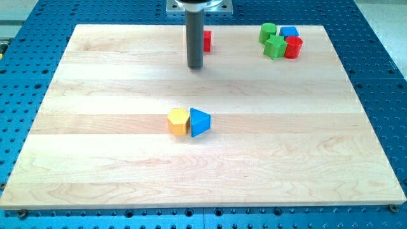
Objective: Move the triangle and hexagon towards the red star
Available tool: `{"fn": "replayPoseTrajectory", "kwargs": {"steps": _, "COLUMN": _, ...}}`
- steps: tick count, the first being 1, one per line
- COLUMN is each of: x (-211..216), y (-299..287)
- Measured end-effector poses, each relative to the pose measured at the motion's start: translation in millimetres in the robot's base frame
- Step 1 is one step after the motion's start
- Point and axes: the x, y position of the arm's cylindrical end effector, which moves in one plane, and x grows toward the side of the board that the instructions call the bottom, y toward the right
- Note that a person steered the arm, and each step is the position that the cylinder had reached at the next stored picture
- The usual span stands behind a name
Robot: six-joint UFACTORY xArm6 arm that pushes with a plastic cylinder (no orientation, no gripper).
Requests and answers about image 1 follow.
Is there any blue triangle block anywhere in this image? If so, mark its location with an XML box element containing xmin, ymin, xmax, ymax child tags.
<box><xmin>190</xmin><ymin>108</ymin><xmax>211</xmax><ymax>137</ymax></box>

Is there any yellow hexagon block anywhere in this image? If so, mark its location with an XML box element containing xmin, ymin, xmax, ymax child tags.
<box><xmin>167</xmin><ymin>108</ymin><xmax>190</xmax><ymax>136</ymax></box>

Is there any red star block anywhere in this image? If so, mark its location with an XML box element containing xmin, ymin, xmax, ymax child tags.
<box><xmin>203</xmin><ymin>31</ymin><xmax>212</xmax><ymax>52</ymax></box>

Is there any green star block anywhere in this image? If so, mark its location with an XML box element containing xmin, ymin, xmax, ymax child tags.
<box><xmin>263</xmin><ymin>35</ymin><xmax>287</xmax><ymax>59</ymax></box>

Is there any light wooden board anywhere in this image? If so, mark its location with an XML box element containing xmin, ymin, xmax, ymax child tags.
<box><xmin>1</xmin><ymin>24</ymin><xmax>406</xmax><ymax>210</ymax></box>

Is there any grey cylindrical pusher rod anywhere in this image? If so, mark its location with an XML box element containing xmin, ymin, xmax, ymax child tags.
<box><xmin>186</xmin><ymin>10</ymin><xmax>204</xmax><ymax>69</ymax></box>

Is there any green cylinder block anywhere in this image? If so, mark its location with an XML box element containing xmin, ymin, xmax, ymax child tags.
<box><xmin>258</xmin><ymin>22</ymin><xmax>277</xmax><ymax>44</ymax></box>

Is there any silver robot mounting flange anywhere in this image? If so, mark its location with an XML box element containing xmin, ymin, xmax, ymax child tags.
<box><xmin>165</xmin><ymin>0</ymin><xmax>233</xmax><ymax>15</ymax></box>

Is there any red cylinder block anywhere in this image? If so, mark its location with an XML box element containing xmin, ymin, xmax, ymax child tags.
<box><xmin>284</xmin><ymin>36</ymin><xmax>303</xmax><ymax>59</ymax></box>

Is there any blue cube block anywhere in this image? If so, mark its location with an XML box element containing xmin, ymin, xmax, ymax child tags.
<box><xmin>279</xmin><ymin>26</ymin><xmax>299</xmax><ymax>38</ymax></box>

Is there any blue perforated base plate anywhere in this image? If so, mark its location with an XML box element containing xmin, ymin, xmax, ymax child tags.
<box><xmin>1</xmin><ymin>1</ymin><xmax>406</xmax><ymax>228</ymax></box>

